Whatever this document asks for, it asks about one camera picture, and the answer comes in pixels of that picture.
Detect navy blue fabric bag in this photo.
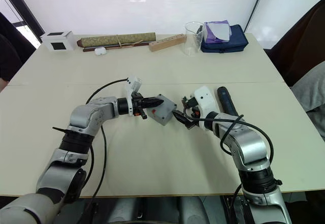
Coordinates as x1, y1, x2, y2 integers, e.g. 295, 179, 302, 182
200, 24, 249, 54

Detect person in grey clothing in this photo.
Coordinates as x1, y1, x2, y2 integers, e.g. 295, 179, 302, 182
290, 60, 325, 144

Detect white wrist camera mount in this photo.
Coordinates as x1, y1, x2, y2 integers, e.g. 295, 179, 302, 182
189, 85, 219, 131
123, 75, 144, 118

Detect purple tissue pack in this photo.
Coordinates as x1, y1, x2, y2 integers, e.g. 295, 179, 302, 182
203, 19, 233, 45

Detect rolled olive scroll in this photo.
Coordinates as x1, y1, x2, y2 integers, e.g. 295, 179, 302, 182
76, 31, 156, 53

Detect black slanted frame bar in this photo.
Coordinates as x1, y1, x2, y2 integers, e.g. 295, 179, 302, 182
0, 0, 46, 44

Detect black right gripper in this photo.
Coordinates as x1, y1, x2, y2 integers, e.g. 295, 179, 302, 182
172, 95, 202, 130

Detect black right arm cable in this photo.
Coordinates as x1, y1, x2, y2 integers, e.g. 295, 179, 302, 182
183, 106, 276, 164

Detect white cube with black windows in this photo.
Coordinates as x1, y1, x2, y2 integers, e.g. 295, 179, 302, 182
40, 30, 77, 52

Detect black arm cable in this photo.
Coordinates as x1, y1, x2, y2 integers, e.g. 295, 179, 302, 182
183, 106, 276, 164
82, 77, 133, 212

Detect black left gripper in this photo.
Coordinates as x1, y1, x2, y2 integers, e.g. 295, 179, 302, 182
132, 91, 165, 120

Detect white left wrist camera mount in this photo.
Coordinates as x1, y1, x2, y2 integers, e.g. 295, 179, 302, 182
123, 75, 144, 118

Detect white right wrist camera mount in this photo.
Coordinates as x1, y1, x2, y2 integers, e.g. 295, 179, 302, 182
189, 85, 219, 131

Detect wooden block with holes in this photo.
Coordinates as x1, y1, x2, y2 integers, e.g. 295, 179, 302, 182
148, 34, 187, 53

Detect clear glass beaker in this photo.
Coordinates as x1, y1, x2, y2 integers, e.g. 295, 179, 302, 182
184, 21, 206, 57

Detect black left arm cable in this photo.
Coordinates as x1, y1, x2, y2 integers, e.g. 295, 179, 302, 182
82, 77, 133, 212

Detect grey plastic box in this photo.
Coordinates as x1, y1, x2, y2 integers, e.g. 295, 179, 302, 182
146, 94, 179, 126

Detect person in dark clothing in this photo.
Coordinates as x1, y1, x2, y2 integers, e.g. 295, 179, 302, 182
0, 11, 38, 93

